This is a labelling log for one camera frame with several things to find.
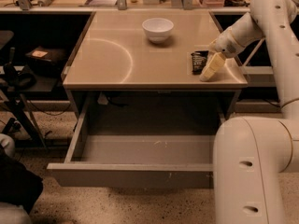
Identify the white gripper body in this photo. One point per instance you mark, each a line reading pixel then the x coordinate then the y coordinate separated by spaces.
pixel 224 45

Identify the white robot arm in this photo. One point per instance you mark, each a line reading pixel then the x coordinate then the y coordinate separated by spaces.
pixel 250 152

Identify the black box with label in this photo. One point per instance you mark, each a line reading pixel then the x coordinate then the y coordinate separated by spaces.
pixel 46 57

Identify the black rxbar chocolate wrapper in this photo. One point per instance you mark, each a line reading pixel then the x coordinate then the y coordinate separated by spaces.
pixel 199 59

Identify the grey open top drawer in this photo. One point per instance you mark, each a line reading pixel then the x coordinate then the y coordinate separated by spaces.
pixel 142 142

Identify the white ceramic bowl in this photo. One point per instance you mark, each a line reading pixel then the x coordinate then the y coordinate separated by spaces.
pixel 157 30

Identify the black headphones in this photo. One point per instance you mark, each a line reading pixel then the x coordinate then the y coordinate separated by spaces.
pixel 17 79

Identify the grey cabinet table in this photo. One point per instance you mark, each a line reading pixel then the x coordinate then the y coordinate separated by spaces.
pixel 115 57

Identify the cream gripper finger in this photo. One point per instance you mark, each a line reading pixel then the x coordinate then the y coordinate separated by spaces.
pixel 214 63

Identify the person's dark clothing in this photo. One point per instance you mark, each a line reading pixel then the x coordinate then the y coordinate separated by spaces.
pixel 18 185

